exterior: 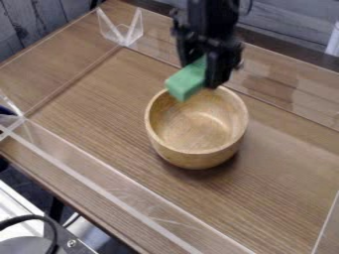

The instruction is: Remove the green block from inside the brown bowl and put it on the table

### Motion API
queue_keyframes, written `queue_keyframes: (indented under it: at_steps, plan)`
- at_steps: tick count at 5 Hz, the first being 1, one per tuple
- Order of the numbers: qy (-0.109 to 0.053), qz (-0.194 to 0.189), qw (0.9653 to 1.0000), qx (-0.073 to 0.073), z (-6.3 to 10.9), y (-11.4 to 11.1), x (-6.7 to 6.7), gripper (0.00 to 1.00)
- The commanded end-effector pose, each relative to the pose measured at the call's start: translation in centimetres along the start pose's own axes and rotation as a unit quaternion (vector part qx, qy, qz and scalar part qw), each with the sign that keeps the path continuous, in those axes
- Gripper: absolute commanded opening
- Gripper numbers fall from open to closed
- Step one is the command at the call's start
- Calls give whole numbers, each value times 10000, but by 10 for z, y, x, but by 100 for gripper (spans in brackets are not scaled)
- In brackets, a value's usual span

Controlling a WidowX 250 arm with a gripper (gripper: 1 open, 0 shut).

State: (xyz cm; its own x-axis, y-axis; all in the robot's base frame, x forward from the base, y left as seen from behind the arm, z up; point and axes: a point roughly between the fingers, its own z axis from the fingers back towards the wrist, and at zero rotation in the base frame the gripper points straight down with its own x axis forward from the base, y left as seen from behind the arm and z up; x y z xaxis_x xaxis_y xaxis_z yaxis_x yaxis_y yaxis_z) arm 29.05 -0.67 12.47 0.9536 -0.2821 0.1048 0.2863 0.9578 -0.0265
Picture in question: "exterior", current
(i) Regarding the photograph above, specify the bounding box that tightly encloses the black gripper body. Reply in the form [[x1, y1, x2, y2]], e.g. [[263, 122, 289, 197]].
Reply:
[[171, 7, 244, 56]]

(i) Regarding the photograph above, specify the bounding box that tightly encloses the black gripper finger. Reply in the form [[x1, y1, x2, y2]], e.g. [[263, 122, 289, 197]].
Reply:
[[205, 51, 241, 89], [175, 31, 207, 66]]

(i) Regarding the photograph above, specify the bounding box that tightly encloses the green rectangular block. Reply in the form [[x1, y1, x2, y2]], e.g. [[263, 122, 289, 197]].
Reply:
[[164, 57, 207, 102]]

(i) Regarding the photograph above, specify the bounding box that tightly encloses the brown wooden bowl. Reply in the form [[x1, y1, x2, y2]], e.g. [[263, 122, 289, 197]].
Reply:
[[144, 87, 249, 170]]

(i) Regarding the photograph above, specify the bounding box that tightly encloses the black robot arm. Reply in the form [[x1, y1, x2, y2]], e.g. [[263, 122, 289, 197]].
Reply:
[[171, 0, 253, 88]]

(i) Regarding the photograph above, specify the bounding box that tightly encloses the clear acrylic table barrier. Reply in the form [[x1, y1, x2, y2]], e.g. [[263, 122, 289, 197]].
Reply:
[[0, 1, 339, 254]]

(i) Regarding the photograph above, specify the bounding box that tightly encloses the black table leg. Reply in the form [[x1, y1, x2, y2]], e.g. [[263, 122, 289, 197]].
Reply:
[[49, 197, 65, 222]]

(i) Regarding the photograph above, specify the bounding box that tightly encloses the white post at right edge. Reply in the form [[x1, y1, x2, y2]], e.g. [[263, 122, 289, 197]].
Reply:
[[325, 21, 339, 57]]

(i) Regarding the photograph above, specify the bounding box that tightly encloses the black cable loop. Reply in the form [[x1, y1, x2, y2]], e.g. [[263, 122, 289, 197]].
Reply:
[[0, 214, 60, 254]]

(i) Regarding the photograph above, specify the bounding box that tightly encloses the grey metal bracket with screw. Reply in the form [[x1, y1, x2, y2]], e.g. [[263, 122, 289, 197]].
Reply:
[[55, 224, 97, 254]]

